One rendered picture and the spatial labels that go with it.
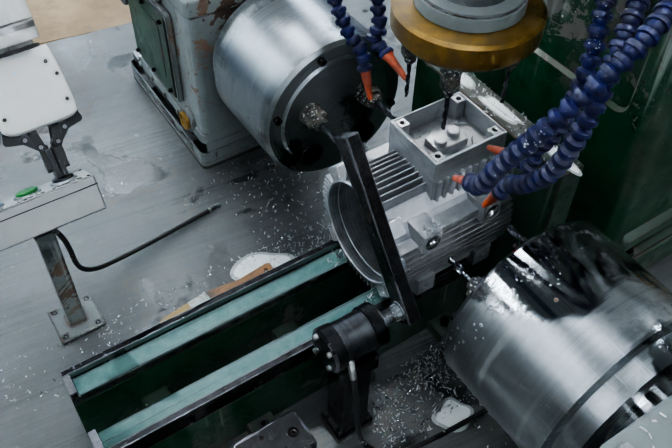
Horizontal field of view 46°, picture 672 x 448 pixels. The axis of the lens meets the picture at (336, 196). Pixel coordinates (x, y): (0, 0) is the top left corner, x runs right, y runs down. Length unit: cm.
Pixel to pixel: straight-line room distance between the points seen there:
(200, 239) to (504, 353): 66
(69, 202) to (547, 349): 64
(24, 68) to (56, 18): 210
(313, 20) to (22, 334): 66
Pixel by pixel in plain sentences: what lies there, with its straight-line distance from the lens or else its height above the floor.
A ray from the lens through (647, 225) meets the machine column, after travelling 130.
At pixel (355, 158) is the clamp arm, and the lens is 94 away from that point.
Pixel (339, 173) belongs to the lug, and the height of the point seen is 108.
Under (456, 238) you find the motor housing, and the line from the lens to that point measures 107.
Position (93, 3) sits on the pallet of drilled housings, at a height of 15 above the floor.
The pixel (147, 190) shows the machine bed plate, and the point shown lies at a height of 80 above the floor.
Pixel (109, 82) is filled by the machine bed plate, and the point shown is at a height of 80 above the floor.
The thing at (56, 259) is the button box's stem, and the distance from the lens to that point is 118.
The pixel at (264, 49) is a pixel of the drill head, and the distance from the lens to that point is 119.
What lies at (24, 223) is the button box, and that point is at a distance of 110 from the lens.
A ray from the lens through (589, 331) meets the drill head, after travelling 86.
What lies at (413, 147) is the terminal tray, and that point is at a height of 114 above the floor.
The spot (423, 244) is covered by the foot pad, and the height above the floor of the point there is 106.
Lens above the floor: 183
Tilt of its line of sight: 46 degrees down
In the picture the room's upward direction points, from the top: 1 degrees clockwise
